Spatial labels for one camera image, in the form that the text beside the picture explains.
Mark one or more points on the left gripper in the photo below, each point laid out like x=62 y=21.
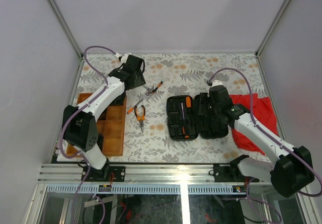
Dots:
x=140 y=81

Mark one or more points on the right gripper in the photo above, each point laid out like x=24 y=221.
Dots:
x=212 y=115

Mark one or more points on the black plastic tool case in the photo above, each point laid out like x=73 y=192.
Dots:
x=200 y=124

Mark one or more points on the large orange screwdriver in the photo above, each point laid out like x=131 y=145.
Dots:
x=185 y=129

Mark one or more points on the claw hammer black handle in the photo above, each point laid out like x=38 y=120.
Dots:
x=149 y=90

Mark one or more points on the black orange handle screwdriver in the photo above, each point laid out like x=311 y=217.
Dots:
x=186 y=106

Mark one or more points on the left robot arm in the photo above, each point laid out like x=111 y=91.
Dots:
x=112 y=87

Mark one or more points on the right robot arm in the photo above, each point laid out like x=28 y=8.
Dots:
x=289 y=168

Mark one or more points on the orange utility knife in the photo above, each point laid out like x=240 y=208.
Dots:
x=132 y=108

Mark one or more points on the orange long-nose pliers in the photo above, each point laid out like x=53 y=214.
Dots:
x=140 y=117

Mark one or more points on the wooden compartment tray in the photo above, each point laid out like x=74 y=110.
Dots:
x=107 y=131

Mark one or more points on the aluminium front rail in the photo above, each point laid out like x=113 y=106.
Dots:
x=142 y=179

